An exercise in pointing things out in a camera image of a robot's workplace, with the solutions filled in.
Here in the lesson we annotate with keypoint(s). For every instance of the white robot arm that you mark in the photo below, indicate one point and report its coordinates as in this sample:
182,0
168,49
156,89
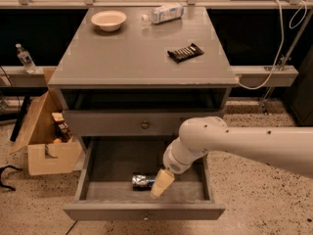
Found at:
288,148

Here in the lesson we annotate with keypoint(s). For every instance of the closed grey middle drawer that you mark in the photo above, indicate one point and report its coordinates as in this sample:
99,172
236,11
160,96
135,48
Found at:
130,122

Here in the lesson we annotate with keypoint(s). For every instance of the crushed silver blue redbull can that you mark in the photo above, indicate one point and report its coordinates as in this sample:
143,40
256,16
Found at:
143,181

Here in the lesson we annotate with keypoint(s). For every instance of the grey wooden drawer cabinet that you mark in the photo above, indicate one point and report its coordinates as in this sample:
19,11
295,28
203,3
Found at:
129,69

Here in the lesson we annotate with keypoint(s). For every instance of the black snack bar wrapper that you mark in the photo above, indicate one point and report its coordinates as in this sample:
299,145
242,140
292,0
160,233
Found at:
185,53

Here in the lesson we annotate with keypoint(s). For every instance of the grey metal rail ledge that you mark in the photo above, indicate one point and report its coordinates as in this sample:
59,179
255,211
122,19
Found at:
247,75

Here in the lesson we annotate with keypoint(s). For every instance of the white paper bowl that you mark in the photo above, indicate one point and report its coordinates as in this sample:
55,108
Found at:
109,20

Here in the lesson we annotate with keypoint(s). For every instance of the open cardboard box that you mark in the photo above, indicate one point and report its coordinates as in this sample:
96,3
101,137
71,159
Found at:
45,154

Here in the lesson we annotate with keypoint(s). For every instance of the open grey bottom drawer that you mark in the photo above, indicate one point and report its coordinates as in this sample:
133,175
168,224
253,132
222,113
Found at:
105,190

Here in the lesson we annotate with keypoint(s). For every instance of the snack items in box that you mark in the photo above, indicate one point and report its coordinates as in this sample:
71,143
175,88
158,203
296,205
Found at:
62,130

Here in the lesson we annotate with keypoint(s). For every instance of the small upright water bottle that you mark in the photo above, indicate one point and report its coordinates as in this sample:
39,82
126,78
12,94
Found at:
25,59

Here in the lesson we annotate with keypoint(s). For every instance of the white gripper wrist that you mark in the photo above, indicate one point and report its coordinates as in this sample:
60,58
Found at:
171,161

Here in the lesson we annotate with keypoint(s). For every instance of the clear plastic water bottle lying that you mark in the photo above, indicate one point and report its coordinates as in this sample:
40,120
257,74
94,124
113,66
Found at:
164,13

